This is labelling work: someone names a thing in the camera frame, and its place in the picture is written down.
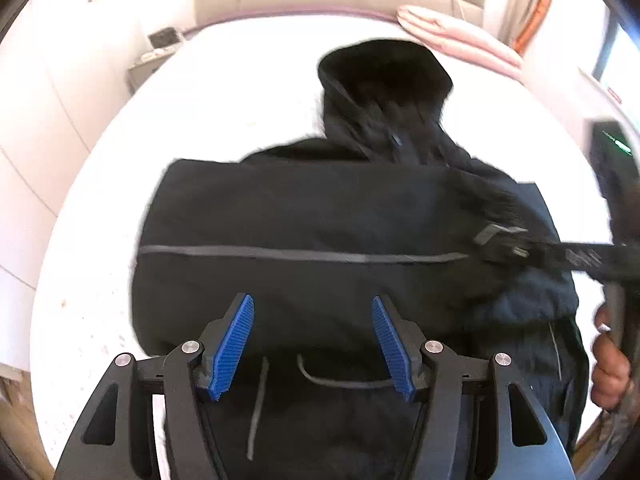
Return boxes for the window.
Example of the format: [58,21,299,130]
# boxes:
[592,10,640,93]

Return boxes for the grey nightstand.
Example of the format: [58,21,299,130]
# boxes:
[127,52,173,93]

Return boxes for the person's right hand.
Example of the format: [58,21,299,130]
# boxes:
[591,305,632,411]

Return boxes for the white quilted bed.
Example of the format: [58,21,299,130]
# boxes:
[30,10,616,480]

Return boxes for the black hooded jacket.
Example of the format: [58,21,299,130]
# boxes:
[131,39,590,480]

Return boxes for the dark picture frame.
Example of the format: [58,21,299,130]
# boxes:
[147,29,183,52]

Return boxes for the white wardrobe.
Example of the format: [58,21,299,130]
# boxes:
[0,0,197,376]

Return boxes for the orange curtain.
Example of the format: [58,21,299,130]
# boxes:
[515,0,560,56]

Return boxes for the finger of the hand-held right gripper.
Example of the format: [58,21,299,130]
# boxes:
[474,224,626,283]

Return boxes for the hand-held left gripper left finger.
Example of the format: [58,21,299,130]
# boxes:
[52,292,256,480]

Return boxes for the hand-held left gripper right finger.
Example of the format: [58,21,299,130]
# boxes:
[371,296,576,480]

